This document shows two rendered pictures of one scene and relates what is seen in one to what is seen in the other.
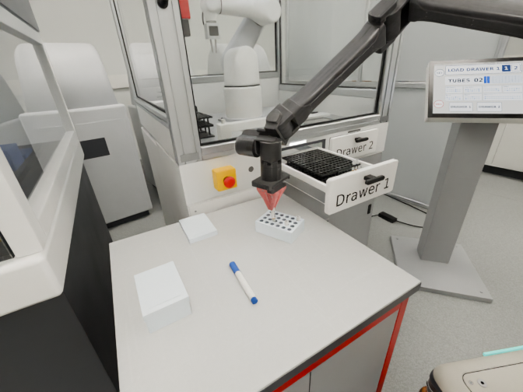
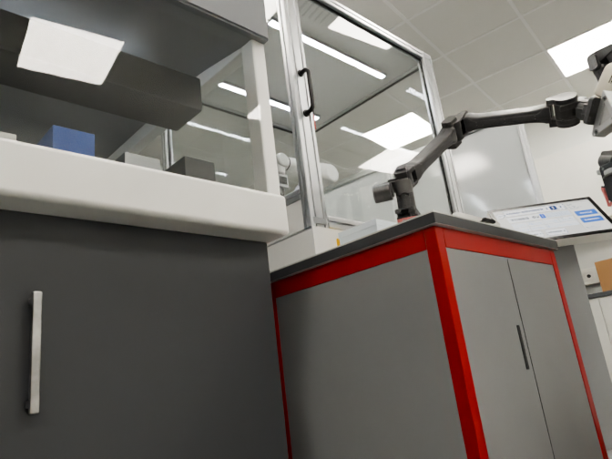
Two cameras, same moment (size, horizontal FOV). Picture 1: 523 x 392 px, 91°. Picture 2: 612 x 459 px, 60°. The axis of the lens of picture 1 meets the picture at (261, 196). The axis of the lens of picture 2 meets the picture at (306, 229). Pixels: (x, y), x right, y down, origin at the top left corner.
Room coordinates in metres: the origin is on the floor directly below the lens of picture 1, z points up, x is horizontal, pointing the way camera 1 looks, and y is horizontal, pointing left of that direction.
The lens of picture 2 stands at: (-0.80, 0.74, 0.43)
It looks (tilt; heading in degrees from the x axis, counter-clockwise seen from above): 17 degrees up; 344
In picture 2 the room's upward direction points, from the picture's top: 7 degrees counter-clockwise
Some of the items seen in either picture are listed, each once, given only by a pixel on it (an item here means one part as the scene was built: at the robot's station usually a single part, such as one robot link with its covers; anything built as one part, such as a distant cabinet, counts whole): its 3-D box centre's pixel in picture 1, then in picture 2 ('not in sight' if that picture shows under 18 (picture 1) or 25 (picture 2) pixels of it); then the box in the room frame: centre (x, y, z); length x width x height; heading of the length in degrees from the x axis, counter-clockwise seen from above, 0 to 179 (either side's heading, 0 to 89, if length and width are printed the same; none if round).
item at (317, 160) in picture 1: (318, 168); not in sight; (0.89, -0.22, 0.87); 0.22 x 0.18 x 0.06; 29
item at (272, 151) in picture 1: (268, 148); (402, 188); (0.66, -0.03, 1.02); 0.07 x 0.06 x 0.07; 56
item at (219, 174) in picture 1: (225, 178); not in sight; (0.82, 0.12, 0.88); 0.07 x 0.05 x 0.07; 119
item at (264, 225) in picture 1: (279, 225); not in sight; (0.66, -0.05, 0.78); 0.12 x 0.08 x 0.04; 55
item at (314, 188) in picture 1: (317, 169); not in sight; (0.90, -0.21, 0.86); 0.40 x 0.26 x 0.06; 29
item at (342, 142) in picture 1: (354, 145); not in sight; (1.15, -0.44, 0.87); 0.29 x 0.02 x 0.11; 119
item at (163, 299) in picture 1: (162, 293); (368, 237); (0.41, 0.22, 0.79); 0.13 x 0.09 x 0.05; 30
